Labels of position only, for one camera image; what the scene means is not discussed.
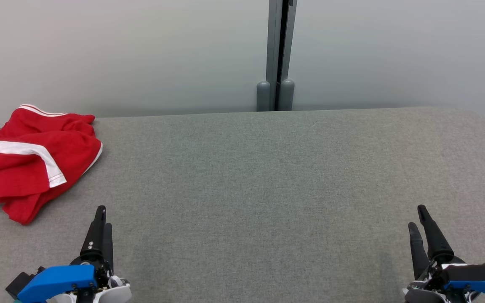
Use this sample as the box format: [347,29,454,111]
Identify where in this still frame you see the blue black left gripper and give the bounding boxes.
[17,205,114,303]

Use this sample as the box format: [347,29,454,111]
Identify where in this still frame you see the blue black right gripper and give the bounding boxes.
[408,205,485,303]

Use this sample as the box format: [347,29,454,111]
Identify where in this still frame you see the red shorts with white stripe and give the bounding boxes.
[0,126,103,225]

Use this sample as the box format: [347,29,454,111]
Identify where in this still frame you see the grey cylindrical post cap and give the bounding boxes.
[256,81,271,112]
[279,79,295,111]

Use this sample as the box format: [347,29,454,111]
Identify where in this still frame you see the grey metal partition post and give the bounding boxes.
[266,0,298,112]

